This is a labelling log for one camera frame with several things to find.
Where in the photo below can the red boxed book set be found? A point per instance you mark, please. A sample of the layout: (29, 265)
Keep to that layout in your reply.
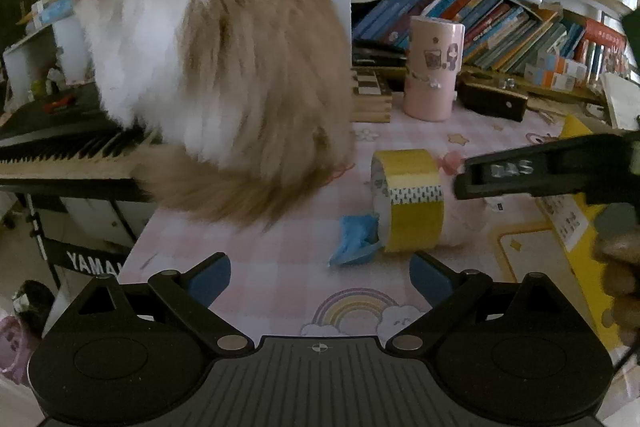
(602, 39)

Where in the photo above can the black rectangular box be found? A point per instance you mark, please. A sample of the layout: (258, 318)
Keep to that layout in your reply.
(492, 102)

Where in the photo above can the orange white small box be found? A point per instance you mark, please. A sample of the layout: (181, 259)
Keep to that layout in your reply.
(570, 72)
(537, 72)

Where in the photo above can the wooden chess box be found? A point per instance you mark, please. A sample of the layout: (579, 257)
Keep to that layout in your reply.
(370, 107)

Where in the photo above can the blue tissue pack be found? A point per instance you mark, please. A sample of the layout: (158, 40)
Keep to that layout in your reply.
(52, 11)

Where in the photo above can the cream white fluffy cat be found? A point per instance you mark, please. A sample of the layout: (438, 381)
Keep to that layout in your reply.
(225, 82)

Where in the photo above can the pink checkered desktop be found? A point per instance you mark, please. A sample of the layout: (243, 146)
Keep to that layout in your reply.
(280, 267)

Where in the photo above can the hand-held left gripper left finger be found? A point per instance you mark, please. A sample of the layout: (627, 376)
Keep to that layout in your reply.
(210, 279)

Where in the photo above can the pink cylindrical pen holder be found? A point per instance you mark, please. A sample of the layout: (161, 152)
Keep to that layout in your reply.
(432, 82)

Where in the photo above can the blue plastic bag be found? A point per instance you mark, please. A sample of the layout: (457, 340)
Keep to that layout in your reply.
(352, 237)

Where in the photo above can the black keyboard stand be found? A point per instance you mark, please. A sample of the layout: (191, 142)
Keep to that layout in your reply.
(85, 259)

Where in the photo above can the yellow tape roll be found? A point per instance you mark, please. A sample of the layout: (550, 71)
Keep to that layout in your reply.
(415, 227)

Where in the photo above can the stack of white papers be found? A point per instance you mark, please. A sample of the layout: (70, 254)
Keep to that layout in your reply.
(620, 102)

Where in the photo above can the dark cloth bundle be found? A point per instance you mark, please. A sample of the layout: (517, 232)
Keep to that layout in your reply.
(32, 299)

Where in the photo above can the row of colourful books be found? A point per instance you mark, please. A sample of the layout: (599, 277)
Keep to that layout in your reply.
(490, 32)

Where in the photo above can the pink plastic bag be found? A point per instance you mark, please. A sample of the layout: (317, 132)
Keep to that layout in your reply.
(15, 347)

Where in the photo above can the person's right hand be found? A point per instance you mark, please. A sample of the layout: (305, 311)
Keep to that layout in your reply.
(625, 267)

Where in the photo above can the black piano keyboard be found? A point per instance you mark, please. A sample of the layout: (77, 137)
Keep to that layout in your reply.
(60, 157)

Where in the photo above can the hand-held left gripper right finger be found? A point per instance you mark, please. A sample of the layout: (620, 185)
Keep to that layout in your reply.
(430, 277)

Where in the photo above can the white low shelf unit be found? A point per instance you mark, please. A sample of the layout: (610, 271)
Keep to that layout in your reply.
(30, 67)

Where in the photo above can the yellow cardboard box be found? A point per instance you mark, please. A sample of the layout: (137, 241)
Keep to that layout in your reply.
(582, 277)

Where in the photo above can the cream desk mat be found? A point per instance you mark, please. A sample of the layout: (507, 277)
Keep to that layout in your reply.
(530, 257)

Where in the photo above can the pink pig toy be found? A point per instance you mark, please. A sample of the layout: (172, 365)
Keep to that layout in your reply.
(462, 227)

